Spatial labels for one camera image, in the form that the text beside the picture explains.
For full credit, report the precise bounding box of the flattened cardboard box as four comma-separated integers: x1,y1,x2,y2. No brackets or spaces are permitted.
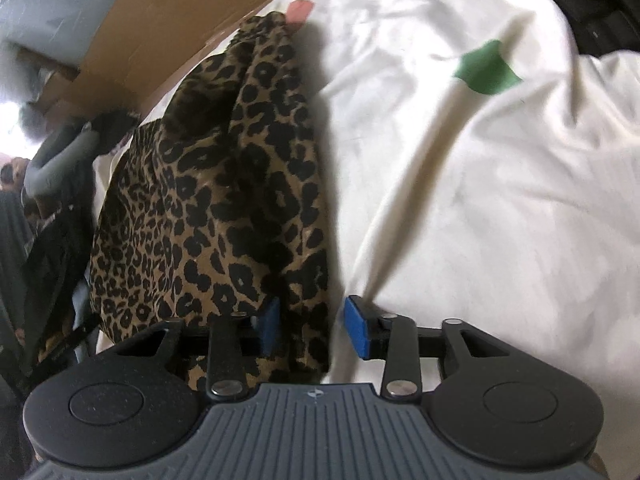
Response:
37,0,321,126

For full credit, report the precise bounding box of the black folded cloth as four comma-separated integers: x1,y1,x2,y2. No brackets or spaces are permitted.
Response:
515,0,640,58

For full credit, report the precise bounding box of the small black cloth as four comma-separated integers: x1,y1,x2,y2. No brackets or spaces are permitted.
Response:
90,110,141,156

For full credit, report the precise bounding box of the black garment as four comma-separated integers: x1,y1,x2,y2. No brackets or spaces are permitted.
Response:
22,195,101,361

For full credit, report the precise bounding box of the leopard print garment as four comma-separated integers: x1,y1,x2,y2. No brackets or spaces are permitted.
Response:
87,10,333,396

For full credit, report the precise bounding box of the white printed blanket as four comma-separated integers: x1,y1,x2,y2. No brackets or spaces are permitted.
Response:
92,0,640,461

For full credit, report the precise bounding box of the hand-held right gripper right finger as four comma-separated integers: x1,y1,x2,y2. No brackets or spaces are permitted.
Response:
344,296,508,402

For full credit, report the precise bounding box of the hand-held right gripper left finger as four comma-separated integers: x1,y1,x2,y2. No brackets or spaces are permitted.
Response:
114,297,281,402

